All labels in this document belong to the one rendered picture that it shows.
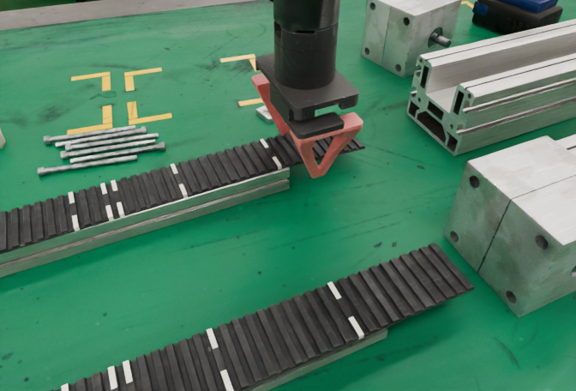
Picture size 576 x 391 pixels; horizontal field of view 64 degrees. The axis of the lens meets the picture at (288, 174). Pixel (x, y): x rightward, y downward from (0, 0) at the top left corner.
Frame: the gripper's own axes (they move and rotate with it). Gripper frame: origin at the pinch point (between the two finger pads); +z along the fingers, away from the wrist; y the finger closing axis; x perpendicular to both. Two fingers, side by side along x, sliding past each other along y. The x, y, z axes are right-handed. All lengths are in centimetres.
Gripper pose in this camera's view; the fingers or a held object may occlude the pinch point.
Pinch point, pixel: (302, 148)
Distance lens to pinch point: 50.1
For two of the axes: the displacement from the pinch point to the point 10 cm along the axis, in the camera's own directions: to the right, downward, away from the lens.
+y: -4.1, -6.2, 6.8
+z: 0.0, 7.4, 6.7
